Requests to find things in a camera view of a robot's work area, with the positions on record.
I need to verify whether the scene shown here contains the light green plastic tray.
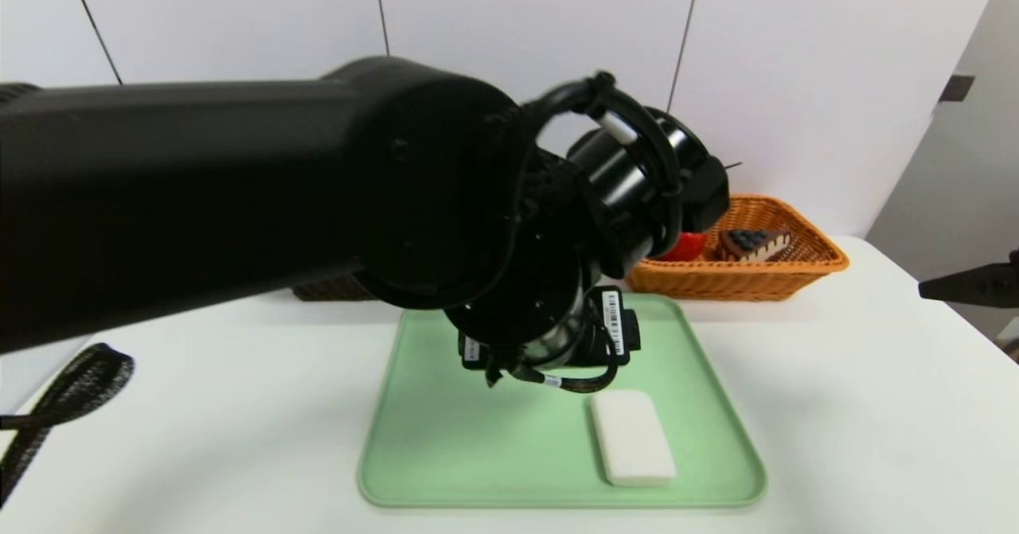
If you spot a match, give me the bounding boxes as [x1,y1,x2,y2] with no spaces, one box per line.
[357,294,768,509]

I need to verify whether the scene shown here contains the orange wicker basket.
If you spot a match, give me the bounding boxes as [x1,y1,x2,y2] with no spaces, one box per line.
[625,193,849,302]

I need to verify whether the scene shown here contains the red apple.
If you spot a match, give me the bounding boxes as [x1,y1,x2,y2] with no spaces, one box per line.
[654,232,709,263]

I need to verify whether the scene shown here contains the chocolate blueberry cake slice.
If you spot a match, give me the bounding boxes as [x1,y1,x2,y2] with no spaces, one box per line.
[719,228,793,263]

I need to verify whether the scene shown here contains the black braided cable sleeve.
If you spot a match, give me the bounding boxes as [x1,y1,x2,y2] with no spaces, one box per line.
[0,343,135,509]

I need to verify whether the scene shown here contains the black left camera cable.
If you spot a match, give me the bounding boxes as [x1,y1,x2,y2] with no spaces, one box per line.
[517,71,687,280]

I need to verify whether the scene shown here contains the black tagged left arm cable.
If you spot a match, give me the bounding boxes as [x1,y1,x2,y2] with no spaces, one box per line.
[484,359,623,396]

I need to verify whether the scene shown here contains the dark brown wicker basket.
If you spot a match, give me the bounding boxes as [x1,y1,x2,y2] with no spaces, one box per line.
[291,274,381,302]

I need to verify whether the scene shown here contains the white soap bar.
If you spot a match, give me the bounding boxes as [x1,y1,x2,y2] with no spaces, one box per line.
[591,389,677,487]

